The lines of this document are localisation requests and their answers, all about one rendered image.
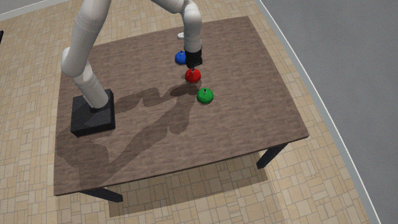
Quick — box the green dome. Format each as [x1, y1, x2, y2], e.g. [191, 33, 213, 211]
[197, 88, 213, 104]

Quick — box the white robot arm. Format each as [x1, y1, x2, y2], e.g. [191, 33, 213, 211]
[61, 0, 202, 108]

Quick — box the red dome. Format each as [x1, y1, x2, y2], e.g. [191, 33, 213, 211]
[185, 69, 201, 83]

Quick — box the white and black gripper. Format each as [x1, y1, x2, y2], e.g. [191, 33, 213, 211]
[177, 32, 203, 70]

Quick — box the blue bell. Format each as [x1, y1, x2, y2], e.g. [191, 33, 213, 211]
[175, 51, 186, 65]

